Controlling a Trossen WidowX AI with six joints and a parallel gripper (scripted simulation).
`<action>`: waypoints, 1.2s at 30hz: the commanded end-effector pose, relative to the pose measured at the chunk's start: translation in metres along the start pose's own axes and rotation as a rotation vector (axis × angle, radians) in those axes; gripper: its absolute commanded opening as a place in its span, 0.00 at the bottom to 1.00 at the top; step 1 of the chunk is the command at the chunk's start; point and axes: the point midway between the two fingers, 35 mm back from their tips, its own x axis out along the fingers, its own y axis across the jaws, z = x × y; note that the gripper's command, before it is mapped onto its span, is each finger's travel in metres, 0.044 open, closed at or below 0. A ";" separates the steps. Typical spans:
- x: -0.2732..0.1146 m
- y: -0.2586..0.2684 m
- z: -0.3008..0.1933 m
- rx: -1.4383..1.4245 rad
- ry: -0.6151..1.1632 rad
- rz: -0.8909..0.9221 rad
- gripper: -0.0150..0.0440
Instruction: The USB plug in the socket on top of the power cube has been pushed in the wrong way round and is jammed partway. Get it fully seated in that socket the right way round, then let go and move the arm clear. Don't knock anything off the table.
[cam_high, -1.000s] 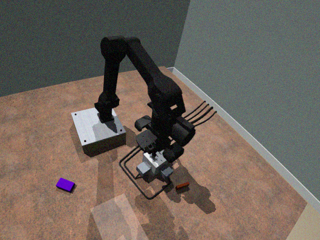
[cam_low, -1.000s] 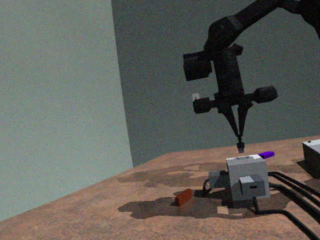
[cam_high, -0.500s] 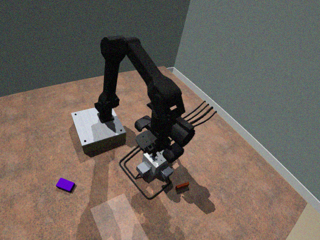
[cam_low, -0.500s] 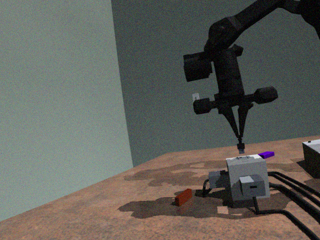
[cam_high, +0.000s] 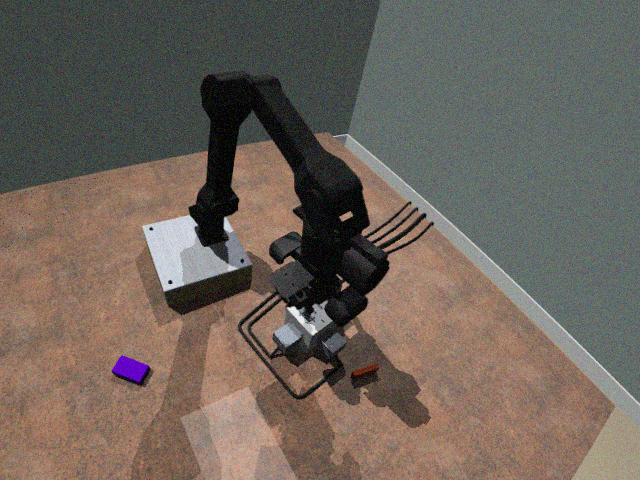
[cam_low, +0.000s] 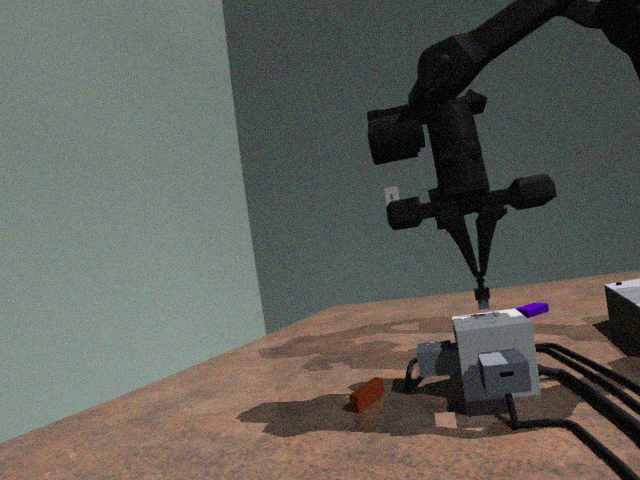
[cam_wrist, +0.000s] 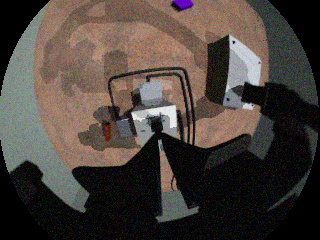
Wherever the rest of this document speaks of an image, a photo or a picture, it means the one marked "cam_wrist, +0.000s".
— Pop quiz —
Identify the purple rectangular block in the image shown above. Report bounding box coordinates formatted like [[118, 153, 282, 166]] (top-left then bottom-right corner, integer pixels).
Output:
[[172, 0, 193, 12]]

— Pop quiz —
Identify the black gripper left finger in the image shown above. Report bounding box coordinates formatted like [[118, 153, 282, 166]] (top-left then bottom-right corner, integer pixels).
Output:
[[72, 133, 163, 217]]

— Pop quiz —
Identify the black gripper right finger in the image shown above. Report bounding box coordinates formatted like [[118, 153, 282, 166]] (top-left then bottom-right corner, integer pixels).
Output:
[[160, 132, 251, 209]]

